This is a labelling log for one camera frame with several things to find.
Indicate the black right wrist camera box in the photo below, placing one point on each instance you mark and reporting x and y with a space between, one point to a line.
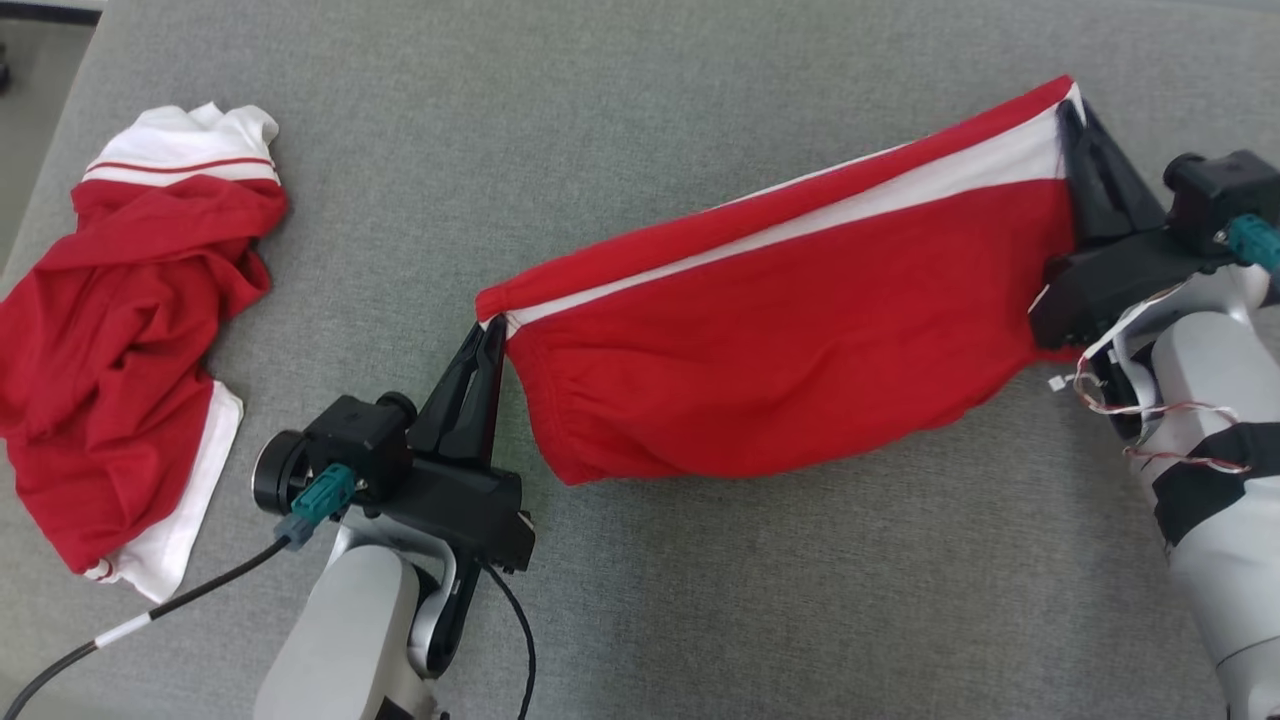
1215 190

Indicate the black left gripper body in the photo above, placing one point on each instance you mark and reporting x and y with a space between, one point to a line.
460 505

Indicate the teal right camera connector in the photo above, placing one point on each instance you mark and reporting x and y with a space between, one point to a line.
1258 243

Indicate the teal left camera connector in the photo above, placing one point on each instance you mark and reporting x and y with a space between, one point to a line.
318 498

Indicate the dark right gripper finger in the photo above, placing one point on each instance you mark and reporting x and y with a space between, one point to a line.
1115 190
1071 170

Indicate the teal camera connector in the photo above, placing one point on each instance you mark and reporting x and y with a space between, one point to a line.
318 498
1258 243

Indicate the red shorts with white stripe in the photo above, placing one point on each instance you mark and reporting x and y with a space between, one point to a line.
800 320

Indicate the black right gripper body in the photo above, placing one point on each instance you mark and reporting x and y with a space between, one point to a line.
1110 285

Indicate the red white short-sleeve shirt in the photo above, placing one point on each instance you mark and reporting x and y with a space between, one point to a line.
110 350

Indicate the grey fabric sofa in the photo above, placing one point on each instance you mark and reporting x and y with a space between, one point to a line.
640 560

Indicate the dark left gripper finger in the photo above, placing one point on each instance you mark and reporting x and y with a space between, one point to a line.
494 390
450 410

